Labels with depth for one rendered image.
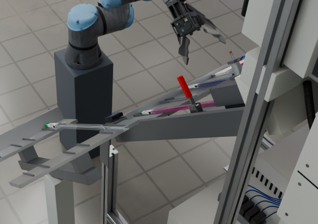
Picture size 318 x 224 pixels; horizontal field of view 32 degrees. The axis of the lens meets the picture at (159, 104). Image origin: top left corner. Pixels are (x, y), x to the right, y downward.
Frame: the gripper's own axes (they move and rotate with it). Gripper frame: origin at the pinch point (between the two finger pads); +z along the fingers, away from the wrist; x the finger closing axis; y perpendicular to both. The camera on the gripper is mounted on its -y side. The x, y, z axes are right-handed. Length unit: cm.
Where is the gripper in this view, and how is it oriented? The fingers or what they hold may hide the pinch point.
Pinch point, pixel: (207, 54)
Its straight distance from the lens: 179.3
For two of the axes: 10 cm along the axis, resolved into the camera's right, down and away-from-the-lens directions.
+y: -4.0, 1.8, -9.0
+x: 7.9, -4.2, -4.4
